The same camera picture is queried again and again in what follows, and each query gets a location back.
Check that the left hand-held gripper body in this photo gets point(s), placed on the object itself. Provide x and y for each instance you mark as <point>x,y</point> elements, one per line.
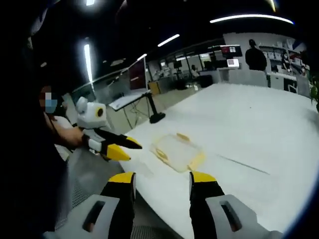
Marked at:
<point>91,115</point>

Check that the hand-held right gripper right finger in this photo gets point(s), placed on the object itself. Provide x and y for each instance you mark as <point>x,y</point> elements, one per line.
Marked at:
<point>211,211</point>

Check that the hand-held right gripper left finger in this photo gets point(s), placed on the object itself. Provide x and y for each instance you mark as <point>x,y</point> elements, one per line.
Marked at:
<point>109,211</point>

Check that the grey mesh chair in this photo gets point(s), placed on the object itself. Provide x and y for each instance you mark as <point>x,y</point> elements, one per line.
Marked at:
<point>92,174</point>

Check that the blue face mask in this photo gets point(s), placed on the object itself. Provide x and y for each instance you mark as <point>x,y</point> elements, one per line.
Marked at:
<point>51,106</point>

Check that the black floor stand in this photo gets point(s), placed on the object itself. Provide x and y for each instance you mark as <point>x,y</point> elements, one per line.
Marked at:
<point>155,109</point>

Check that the long ceiling light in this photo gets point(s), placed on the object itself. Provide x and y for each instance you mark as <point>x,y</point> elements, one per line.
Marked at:
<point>251,17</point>
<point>168,40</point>
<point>88,62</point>

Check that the large display screen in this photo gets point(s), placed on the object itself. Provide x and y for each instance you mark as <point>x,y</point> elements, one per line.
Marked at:
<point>137,74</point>

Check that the yellow box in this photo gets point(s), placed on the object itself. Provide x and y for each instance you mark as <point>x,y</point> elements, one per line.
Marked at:
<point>154,88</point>

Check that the clear yellowish plastic tray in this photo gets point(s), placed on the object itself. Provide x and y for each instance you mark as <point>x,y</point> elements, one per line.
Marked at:
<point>178,154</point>

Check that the person's dark clothed torso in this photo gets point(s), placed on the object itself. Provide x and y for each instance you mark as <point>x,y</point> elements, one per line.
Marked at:
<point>27,161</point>

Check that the white counter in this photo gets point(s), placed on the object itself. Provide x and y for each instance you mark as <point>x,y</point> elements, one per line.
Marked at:
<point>245,77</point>

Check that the green potted plant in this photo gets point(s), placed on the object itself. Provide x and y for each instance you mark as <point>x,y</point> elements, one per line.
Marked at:
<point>315,93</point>

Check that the red wall screen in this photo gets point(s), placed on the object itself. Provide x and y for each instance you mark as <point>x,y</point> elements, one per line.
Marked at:
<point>230,51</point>

